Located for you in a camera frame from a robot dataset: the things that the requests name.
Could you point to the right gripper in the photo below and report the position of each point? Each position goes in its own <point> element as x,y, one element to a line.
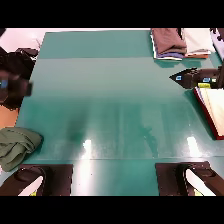
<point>190,78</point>

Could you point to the green garment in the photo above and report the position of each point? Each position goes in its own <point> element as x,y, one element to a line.
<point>16,143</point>

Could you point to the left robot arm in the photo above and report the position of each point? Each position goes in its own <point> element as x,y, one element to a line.
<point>13,90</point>

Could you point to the orange garment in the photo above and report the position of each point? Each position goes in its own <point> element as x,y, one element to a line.
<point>197,56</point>

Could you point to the purple garment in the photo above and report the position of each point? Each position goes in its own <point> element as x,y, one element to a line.
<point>170,56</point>

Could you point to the cream garment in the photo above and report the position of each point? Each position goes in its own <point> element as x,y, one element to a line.
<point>216,106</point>

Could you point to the white garment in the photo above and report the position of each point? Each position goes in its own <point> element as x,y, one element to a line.
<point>197,40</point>

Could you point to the brown garment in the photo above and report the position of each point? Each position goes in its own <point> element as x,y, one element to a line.
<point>168,40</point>

